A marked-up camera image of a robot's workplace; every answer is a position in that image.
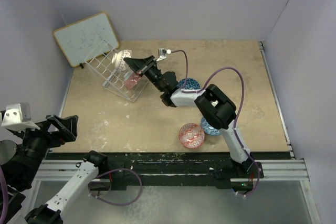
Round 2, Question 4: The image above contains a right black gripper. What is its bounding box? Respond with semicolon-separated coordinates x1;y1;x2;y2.
124;56;165;92

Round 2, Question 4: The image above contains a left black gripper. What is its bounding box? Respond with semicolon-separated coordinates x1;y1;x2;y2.
12;113;77;185

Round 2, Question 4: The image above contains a pink red patterned bowl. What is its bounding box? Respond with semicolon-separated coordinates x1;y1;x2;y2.
124;73;142;90

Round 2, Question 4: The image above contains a brown white patterned bowl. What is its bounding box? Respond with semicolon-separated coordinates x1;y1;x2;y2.
111;49;132;72

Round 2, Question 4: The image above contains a dark blue triangle bowl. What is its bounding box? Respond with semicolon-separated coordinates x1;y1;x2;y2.
177;78;201;90

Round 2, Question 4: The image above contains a red white patterned bowl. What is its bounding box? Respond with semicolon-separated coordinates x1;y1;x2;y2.
178;123;205;149

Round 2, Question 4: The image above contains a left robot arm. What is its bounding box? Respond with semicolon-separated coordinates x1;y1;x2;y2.
1;109;108;223

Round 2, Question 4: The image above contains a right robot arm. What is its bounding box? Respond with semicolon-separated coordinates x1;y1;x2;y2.
124;56;256;177

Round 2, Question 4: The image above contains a blue white floral bowl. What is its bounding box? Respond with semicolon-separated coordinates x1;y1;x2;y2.
201;117;221;136

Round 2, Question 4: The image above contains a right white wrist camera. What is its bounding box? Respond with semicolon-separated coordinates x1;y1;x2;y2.
156;48;172;62

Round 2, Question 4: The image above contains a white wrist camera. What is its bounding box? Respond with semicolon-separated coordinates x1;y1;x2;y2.
156;48;172;62
1;103;40;132

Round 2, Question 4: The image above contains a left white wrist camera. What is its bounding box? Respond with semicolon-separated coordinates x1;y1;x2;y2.
1;103;40;132

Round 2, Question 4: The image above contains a white wire dish rack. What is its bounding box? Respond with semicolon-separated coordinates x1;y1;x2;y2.
85;40;149;102

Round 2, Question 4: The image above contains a whiteboard with wooden frame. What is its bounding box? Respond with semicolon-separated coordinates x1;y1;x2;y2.
53;12;119;67

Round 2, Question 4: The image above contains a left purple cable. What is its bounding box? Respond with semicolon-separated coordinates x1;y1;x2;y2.
0;166;144;224

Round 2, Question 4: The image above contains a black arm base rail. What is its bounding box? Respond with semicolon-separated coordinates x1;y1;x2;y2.
51;152;292;190

